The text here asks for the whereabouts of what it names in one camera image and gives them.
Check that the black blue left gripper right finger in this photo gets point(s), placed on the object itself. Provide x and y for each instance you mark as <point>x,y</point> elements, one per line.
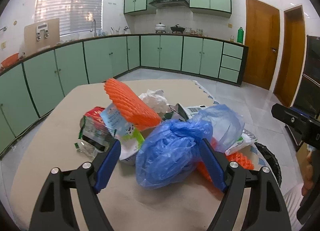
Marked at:
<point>253,201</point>

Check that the blue plastic bag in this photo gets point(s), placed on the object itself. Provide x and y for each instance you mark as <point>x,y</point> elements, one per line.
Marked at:
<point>171,151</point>

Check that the green lower kitchen cabinets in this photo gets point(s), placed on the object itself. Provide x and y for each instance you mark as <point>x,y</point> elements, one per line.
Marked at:
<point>33,87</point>

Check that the black glass cabinet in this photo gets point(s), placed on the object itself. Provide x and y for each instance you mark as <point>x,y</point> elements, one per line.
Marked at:
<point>307,98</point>

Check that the orange foam net piece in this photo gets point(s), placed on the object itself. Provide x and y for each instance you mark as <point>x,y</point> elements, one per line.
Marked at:
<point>216,164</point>

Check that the brown wooden door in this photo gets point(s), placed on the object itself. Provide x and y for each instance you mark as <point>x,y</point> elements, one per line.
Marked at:
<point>292,56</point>
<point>262,36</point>

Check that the white printed plastic wrapper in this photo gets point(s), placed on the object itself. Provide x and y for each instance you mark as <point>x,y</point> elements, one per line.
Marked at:
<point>240,142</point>

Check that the silver green snack wrapper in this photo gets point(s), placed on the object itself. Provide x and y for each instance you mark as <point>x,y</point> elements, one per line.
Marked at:
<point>94,137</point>

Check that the blue green milk carton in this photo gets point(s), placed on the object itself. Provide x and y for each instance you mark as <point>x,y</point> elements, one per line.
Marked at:
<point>129,136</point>

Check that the red paper cup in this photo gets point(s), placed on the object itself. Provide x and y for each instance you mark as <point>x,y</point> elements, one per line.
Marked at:
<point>95,114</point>

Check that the green thermos bottle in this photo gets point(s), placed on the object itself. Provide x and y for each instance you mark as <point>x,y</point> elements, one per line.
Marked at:
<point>240,35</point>

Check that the green white torn package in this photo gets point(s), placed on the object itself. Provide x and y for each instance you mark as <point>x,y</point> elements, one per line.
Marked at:
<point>176,112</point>

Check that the long orange foam net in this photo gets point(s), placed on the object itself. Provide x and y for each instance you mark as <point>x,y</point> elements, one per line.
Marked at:
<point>130,106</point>

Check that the crumpled white tissue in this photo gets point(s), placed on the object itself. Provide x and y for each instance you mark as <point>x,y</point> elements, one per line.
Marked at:
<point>155,100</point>

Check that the orange plastic basket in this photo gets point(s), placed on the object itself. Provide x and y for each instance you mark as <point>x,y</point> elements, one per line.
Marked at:
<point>11,60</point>

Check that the black wok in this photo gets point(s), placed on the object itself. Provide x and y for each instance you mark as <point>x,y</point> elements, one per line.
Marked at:
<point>177,29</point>

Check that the white cooking pot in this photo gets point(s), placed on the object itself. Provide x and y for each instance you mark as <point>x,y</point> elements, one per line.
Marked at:
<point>160,28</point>

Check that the wooden cutting board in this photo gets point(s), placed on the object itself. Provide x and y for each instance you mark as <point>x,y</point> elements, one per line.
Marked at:
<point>41,35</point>

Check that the sink faucet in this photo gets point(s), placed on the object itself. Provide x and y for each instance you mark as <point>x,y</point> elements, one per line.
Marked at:
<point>94,27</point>

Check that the window with blinds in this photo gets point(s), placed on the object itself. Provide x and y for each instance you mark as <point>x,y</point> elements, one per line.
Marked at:
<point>75,15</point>

